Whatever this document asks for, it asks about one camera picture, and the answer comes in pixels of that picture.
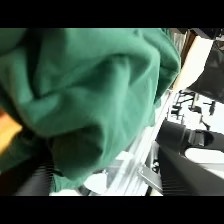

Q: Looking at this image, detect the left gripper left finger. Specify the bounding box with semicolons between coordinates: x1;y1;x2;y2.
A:
13;157;56;197

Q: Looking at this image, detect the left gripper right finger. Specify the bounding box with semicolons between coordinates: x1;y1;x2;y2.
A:
158;145;224;197

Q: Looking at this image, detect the silver frame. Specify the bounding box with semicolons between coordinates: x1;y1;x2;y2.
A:
99;89;183;197

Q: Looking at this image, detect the green garment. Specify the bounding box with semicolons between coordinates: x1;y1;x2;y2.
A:
0;27;183;194

